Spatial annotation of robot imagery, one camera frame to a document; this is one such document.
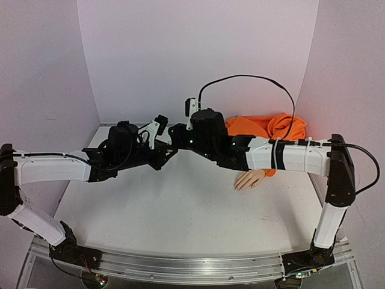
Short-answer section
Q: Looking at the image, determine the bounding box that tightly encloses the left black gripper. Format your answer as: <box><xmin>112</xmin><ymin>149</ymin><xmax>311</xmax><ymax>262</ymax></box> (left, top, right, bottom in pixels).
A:
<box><xmin>117</xmin><ymin>139</ymin><xmax>175</xmax><ymax>171</ymax></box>

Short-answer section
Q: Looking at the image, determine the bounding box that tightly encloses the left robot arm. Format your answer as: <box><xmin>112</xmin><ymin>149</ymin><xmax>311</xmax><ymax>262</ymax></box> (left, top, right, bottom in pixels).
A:
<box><xmin>1</xmin><ymin>120</ymin><xmax>176</xmax><ymax>263</ymax></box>

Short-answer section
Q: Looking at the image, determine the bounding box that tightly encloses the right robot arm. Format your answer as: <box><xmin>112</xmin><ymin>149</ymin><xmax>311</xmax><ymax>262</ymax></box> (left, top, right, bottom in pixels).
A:
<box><xmin>168</xmin><ymin>108</ymin><xmax>355</xmax><ymax>249</ymax></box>

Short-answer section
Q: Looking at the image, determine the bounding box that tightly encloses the mannequin hand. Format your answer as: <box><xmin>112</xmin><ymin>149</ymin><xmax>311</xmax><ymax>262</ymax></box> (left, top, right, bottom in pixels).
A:
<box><xmin>234</xmin><ymin>170</ymin><xmax>265</xmax><ymax>191</ymax></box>

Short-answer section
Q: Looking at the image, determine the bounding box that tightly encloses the orange hoodie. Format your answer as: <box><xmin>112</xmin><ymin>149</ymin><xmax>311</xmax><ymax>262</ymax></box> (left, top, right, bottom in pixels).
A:
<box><xmin>225</xmin><ymin>113</ymin><xmax>308</xmax><ymax>178</ymax></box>

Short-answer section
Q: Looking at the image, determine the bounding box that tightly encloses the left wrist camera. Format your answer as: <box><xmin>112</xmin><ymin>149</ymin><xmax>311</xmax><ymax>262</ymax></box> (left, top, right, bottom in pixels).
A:
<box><xmin>145</xmin><ymin>115</ymin><xmax>168</xmax><ymax>150</ymax></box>

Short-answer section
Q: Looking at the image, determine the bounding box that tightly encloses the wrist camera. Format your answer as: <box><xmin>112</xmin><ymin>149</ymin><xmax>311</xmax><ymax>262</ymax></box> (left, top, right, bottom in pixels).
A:
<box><xmin>145</xmin><ymin>115</ymin><xmax>168</xmax><ymax>150</ymax></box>
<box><xmin>185</xmin><ymin>98</ymin><xmax>200</xmax><ymax>131</ymax></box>

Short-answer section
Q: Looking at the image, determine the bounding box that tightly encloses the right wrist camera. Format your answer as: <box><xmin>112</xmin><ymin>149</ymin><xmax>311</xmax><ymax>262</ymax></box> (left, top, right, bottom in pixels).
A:
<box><xmin>185</xmin><ymin>98</ymin><xmax>200</xmax><ymax>131</ymax></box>

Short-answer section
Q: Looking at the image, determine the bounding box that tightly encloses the black left camera cable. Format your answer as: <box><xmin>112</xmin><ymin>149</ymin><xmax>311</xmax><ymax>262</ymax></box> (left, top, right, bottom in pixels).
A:
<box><xmin>90</xmin><ymin>123</ymin><xmax>151</xmax><ymax>172</ymax></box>

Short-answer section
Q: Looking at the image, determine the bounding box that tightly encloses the black camera cable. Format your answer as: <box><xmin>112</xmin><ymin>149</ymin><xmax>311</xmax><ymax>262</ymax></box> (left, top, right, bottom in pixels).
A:
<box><xmin>198</xmin><ymin>74</ymin><xmax>381</xmax><ymax>196</ymax></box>
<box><xmin>90</xmin><ymin>123</ymin><xmax>151</xmax><ymax>172</ymax></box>

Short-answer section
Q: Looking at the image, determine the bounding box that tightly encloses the aluminium back rail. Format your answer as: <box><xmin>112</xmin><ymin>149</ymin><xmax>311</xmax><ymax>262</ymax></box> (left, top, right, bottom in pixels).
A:
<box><xmin>100</xmin><ymin>121</ymin><xmax>178</xmax><ymax>127</ymax></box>

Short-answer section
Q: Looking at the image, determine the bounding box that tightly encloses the aluminium rail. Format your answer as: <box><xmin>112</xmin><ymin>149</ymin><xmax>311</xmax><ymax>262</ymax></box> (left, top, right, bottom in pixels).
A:
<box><xmin>100</xmin><ymin>121</ymin><xmax>178</xmax><ymax>127</ymax></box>
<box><xmin>26</xmin><ymin>244</ymin><xmax>362</xmax><ymax>284</ymax></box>

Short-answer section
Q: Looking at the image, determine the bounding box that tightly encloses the aluminium front rail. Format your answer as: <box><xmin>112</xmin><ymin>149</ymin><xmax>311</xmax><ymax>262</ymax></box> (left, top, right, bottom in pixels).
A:
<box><xmin>26</xmin><ymin>244</ymin><xmax>362</xmax><ymax>284</ymax></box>

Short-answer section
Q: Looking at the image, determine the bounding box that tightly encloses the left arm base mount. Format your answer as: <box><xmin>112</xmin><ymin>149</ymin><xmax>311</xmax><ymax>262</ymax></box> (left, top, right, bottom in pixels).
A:
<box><xmin>49</xmin><ymin>221</ymin><xmax>102</xmax><ymax>270</ymax></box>

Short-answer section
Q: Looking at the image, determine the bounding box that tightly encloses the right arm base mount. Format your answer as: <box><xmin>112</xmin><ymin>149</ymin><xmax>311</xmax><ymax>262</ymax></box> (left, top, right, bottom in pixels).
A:
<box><xmin>282</xmin><ymin>243</ymin><xmax>334</xmax><ymax>276</ymax></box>

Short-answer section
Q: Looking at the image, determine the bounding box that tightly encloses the black right camera cable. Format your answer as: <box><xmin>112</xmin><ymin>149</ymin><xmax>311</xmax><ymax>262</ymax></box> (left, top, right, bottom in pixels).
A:
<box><xmin>198</xmin><ymin>74</ymin><xmax>381</xmax><ymax>196</ymax></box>

